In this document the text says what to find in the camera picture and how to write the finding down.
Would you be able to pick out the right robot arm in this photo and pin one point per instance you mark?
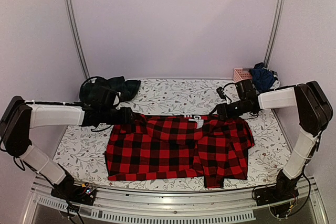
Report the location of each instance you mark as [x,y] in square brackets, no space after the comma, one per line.
[310,105]

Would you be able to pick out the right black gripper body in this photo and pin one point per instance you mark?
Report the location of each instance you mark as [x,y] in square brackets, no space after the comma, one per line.
[228,113]

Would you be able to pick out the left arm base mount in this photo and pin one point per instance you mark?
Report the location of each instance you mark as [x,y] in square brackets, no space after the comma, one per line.
[68,190]

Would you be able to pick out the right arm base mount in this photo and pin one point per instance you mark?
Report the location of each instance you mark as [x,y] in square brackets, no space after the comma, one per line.
[284,193]

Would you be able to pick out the front aluminium rail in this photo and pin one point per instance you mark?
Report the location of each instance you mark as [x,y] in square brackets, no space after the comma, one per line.
[121,205]

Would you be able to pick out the pink plastic basket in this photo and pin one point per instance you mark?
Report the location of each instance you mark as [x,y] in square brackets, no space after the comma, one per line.
[240,74]

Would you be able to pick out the left aluminium frame post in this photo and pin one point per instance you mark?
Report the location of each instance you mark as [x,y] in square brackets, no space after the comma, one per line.
[76,38]

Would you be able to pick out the red black plaid shirt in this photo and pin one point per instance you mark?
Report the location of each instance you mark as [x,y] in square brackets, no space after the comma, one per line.
[167,147]

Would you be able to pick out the dark blue garment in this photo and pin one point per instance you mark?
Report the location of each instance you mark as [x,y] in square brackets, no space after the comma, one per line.
[264,79]

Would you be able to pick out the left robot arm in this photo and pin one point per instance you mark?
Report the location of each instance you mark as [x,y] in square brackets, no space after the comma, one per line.
[21,116]

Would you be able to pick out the dark green plaid skirt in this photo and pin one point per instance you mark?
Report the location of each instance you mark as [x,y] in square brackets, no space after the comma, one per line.
[94,85]

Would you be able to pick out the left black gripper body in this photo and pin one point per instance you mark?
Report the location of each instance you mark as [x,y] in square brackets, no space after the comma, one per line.
[124,119]

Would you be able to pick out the aluminium frame post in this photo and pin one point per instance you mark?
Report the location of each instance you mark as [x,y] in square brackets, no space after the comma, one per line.
[76,38]
[274,30]

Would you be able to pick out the floral patterned table mat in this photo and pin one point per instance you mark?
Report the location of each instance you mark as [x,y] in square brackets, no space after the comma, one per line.
[81,150]

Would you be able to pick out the right aluminium frame post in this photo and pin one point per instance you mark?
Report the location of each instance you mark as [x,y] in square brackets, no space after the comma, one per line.
[274,30]

